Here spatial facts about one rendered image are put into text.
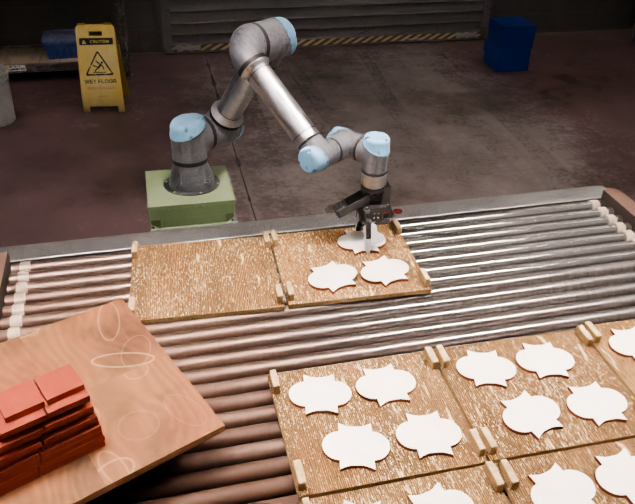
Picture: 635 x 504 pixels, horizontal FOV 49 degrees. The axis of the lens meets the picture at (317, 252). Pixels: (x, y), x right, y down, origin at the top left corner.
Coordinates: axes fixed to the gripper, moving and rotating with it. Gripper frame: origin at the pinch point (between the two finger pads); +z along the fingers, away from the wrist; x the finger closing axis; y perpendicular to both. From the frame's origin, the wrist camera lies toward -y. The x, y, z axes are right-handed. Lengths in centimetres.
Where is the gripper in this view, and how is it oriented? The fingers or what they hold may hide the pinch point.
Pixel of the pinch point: (361, 241)
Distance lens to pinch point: 214.0
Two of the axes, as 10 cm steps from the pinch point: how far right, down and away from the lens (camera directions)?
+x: -2.1, -5.6, 8.0
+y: 9.8, -0.9, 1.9
